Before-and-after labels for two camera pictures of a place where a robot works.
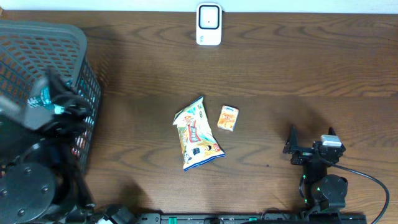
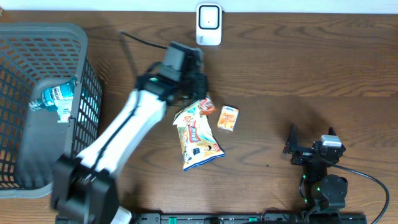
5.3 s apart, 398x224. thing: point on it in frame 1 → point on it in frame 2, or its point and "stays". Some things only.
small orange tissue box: (227, 119) stays
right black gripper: (291, 145) stays
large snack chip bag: (199, 145) stays
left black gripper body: (63, 129) → (191, 87)
